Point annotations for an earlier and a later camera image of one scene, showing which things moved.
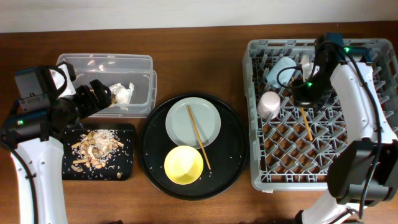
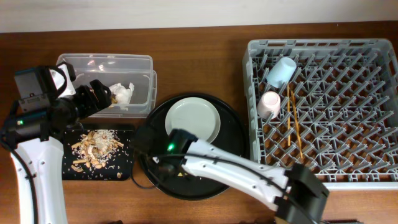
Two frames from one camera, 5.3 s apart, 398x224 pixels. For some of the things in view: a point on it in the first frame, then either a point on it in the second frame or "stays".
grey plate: (180, 127) stays
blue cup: (285, 76) stays
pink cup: (268, 104) stays
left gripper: (92, 106) stays
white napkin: (122, 95) stays
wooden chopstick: (208, 163) to (296, 124)
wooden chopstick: (307, 125) to (288, 113)
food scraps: (94, 148) stays
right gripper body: (315, 90) to (166, 178)
